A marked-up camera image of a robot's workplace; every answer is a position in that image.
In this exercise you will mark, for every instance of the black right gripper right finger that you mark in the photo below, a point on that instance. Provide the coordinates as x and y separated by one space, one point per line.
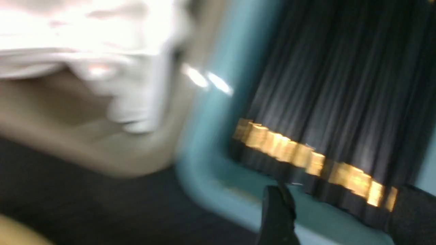
413 219

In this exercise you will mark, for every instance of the olive-brown plastic bin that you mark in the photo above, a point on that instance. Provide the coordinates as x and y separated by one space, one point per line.
58 114

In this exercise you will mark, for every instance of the bundle of black chopsticks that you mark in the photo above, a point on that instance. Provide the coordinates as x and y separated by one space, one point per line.
345 104

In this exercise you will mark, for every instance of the yellow noodle bowl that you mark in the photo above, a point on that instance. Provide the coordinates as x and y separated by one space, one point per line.
13 232

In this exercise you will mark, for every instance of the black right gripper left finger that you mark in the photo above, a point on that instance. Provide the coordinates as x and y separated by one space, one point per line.
278 217

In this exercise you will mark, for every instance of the blue plastic bin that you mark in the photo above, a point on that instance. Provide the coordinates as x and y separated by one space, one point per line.
220 183

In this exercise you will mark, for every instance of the pile of white spoons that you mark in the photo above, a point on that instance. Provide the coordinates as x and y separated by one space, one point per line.
118 48

